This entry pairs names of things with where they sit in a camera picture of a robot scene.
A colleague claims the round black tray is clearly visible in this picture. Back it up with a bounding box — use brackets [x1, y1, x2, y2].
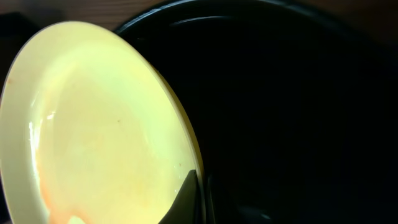
[116, 1, 397, 224]

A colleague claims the yellow plate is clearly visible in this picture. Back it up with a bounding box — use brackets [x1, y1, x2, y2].
[1, 21, 206, 223]

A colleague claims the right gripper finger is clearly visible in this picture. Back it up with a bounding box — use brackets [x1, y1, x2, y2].
[159, 170, 201, 224]

